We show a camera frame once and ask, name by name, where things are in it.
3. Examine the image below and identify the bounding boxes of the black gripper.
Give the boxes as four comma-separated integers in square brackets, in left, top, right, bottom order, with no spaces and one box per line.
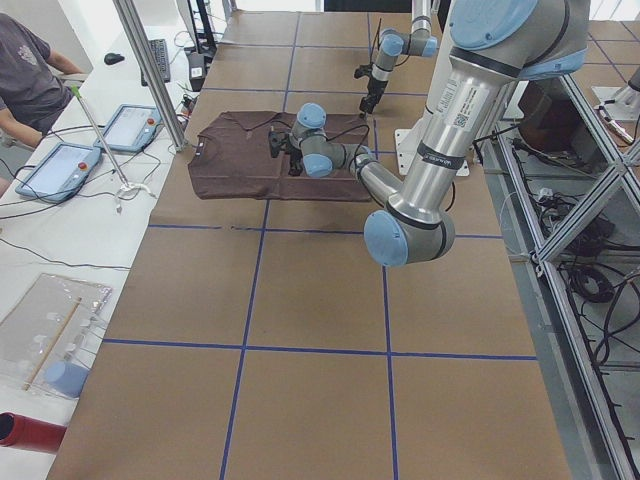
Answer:
[288,149,304,176]
[360,77,386,119]

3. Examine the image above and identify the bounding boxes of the dark brown t-shirt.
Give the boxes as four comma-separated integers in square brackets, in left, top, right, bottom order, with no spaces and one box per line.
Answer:
[188,111,370,202]

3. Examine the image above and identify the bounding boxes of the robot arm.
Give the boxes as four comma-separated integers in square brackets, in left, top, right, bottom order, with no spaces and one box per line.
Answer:
[288,1,590,266]
[354,1,440,119]

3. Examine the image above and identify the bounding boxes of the blue tape line right lengthwise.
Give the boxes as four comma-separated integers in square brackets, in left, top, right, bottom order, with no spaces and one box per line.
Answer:
[217,11,303,480]

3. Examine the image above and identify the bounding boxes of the blue tape line lengthwise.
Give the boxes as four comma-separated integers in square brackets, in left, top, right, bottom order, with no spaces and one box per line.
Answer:
[366,13,399,480]
[217,11,303,480]

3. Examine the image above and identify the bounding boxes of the blue tape line left lengthwise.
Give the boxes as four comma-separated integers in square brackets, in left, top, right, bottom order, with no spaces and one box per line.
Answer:
[366,13,399,480]

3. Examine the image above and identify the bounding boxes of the teach pendant far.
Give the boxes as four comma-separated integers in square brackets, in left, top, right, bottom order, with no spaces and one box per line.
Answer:
[103,104,162,154]

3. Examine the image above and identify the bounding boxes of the teach pendant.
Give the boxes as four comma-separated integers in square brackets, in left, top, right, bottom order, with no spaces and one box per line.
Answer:
[15,142,101,204]
[103,104,162,154]

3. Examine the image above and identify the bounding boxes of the brown paper table cover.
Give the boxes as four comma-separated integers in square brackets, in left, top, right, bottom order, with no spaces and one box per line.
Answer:
[47,9,576,480]

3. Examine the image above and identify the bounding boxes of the black keyboard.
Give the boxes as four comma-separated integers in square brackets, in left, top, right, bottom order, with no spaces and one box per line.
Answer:
[148,39,171,83]

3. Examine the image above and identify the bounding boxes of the black computer mouse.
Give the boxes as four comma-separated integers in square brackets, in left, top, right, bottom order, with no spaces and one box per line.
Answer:
[103,52,125,66]

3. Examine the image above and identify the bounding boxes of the blue tape line near crosswise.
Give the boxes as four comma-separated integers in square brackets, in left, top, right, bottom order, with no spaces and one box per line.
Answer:
[102,338,538,362]

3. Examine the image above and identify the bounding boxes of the teach pendant near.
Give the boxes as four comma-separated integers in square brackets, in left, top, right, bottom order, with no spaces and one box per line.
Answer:
[15,142,101,204]

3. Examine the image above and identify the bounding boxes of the seated person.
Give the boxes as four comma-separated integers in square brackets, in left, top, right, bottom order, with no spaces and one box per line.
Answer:
[1,13,82,148]

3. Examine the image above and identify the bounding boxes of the clear plastic bag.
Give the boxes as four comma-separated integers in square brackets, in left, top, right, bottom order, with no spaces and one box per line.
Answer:
[1,274,112,399]

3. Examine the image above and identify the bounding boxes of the blue plastic cup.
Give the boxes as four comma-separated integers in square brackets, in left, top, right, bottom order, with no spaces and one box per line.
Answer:
[44,361,89,398]

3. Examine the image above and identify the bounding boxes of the wooden stick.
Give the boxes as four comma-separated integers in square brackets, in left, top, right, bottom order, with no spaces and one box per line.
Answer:
[22,297,82,391]

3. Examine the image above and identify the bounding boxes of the red cylinder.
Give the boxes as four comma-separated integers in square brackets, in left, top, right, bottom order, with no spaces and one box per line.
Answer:
[1,412,67,454]

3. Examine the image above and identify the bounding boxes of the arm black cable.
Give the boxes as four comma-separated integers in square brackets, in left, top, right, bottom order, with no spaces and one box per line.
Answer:
[324,121,369,171]

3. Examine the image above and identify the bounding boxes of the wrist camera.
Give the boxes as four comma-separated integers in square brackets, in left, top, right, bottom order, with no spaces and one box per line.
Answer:
[268,131,289,158]
[354,63,373,79]

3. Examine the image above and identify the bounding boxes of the aluminium frame post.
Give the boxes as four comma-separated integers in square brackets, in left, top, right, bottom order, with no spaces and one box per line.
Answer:
[113,0,187,152]

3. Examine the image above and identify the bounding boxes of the aluminium frame rack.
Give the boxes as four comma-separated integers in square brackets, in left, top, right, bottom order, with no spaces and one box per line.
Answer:
[475,64,639,479]

